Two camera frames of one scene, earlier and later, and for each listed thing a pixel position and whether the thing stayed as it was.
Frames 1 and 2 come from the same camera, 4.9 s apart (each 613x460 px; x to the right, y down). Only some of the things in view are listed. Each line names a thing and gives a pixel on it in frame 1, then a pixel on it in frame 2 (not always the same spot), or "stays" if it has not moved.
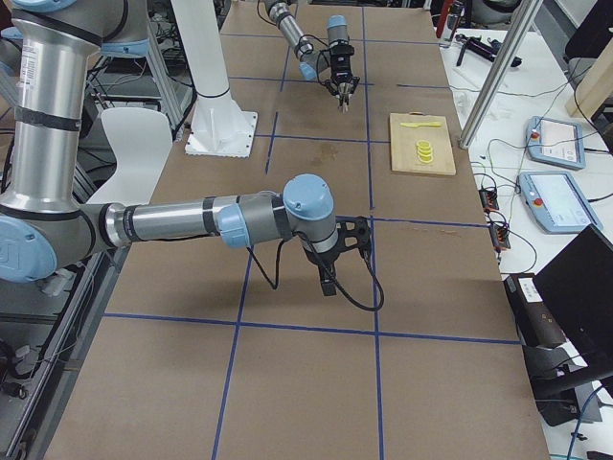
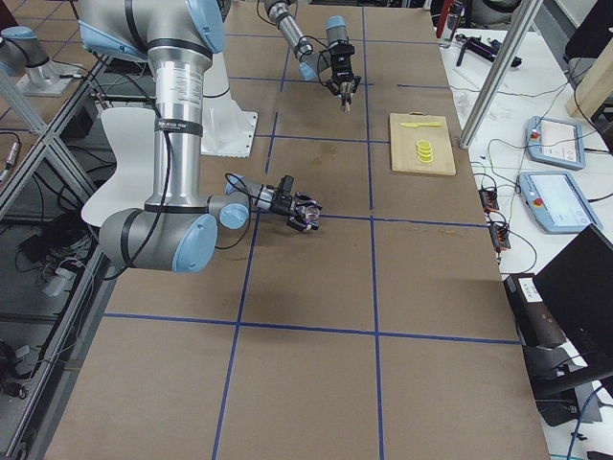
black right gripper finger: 329,281 → 303,224
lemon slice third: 425,154 stays
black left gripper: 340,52 stays
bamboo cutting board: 420,143 stays
